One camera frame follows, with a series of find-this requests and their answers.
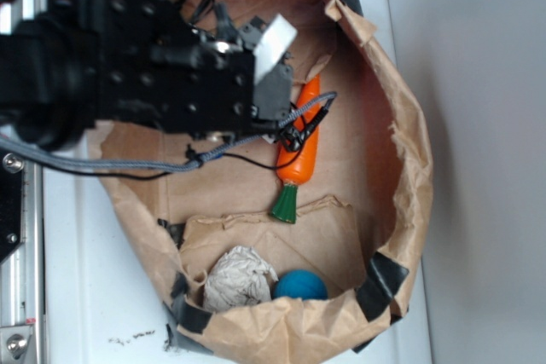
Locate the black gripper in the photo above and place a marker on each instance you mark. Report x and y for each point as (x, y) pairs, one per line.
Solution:
(159, 71)

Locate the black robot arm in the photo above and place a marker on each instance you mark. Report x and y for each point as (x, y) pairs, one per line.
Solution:
(49, 75)

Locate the orange plastic carrot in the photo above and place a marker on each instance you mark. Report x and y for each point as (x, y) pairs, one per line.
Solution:
(302, 161)

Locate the brown paper bag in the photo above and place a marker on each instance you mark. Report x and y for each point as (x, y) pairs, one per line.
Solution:
(362, 217)

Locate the crumpled white paper ball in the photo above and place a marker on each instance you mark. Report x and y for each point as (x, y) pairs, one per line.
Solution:
(240, 277)

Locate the blue ball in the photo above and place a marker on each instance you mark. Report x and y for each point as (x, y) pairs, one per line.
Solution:
(301, 284)

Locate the black metal bracket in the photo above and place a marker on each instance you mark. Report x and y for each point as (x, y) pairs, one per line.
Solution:
(12, 178)

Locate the aluminium frame rail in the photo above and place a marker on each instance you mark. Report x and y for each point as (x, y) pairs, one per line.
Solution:
(23, 324)

